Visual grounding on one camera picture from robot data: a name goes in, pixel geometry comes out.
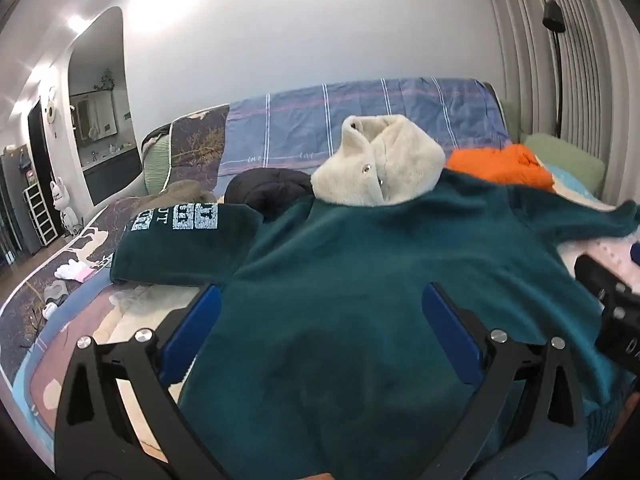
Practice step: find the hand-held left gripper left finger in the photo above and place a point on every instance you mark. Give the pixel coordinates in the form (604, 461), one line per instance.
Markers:
(192, 330)

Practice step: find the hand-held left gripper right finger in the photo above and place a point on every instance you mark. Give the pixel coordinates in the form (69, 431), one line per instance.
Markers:
(450, 330)

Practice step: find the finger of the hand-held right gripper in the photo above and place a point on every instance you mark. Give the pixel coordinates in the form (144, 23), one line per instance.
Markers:
(595, 275)

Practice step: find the green fleece coat cream collar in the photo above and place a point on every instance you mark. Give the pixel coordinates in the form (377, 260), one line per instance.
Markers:
(350, 285)

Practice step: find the pink cream plush blanket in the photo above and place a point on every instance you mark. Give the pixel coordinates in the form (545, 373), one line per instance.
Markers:
(135, 310)

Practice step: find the light blue star sheet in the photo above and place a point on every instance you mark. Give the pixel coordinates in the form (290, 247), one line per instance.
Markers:
(570, 177)

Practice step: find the plain green pillow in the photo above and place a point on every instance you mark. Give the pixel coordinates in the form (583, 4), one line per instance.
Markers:
(511, 117)
(565, 155)

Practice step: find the white socks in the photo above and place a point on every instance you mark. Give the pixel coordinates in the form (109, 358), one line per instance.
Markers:
(70, 270)

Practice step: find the olive brown garment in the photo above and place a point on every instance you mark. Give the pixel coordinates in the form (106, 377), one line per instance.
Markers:
(185, 192)

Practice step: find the grey cloth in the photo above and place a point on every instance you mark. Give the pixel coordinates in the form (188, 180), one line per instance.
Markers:
(55, 295)

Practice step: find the orange puffer jacket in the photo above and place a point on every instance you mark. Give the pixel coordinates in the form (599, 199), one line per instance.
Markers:
(500, 165)

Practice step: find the black puffer jacket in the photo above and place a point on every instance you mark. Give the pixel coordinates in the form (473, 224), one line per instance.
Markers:
(270, 185)

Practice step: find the green striped pillow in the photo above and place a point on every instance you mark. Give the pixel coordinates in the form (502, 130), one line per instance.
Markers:
(155, 160)

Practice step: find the dark sink cabinet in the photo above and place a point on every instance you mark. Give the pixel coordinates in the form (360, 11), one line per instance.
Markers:
(110, 175)

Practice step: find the white bear figurine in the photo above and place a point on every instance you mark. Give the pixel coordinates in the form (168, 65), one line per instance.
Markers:
(64, 205)

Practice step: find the white shelf rack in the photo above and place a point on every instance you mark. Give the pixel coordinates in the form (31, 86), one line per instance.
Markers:
(40, 212)

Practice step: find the dark tree print blanket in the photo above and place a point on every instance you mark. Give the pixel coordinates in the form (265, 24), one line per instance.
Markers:
(200, 135)

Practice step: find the dark tall cabinet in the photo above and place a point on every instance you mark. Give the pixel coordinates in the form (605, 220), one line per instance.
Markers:
(17, 200)

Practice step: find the blue plaid bedsheet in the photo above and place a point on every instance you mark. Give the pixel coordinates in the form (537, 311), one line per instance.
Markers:
(310, 125)

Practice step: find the black floor lamp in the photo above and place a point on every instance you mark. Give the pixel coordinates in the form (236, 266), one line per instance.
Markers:
(554, 17)

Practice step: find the wall mirror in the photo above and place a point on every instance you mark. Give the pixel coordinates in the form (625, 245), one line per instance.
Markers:
(95, 115)

